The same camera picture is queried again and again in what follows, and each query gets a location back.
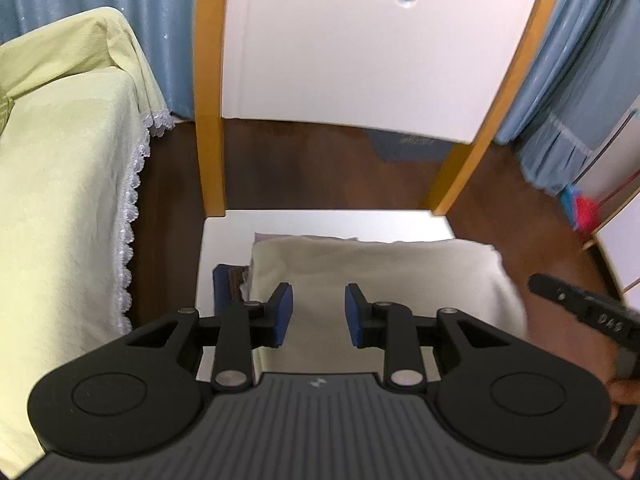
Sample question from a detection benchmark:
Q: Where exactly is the grey-blue floor mat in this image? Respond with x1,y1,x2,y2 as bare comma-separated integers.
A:
367,129,454,164

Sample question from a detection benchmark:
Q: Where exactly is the red blue broom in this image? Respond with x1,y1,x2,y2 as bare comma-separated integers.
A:
560,167,640,235

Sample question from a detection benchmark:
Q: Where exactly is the checked bedsheet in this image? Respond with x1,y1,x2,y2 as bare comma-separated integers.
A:
240,232,529,376

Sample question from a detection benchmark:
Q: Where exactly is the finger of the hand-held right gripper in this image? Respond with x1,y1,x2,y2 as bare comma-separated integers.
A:
529,273,640,348

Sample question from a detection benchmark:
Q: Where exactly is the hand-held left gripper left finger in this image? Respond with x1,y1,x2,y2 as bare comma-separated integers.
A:
125,282,293,393

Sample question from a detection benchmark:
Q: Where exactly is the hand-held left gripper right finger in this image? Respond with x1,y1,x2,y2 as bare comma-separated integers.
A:
345,283,514,392

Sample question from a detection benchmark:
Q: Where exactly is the green covered sofa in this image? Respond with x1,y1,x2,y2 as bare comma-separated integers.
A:
0,6,176,476

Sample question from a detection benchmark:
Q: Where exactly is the white cabinet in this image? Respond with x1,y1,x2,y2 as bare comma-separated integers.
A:
580,105,640,307

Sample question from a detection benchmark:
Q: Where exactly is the white wooden-framed chair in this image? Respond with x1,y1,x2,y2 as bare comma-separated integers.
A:
192,0,571,382

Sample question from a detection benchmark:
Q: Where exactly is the dark blue folded cloth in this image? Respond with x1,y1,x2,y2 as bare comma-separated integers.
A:
212,263,252,317

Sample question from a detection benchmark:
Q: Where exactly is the person's right hand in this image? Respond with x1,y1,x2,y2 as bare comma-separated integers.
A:
606,379,640,407

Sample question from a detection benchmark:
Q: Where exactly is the blue curtain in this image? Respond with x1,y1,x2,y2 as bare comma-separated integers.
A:
0,0,202,122
494,0,640,197

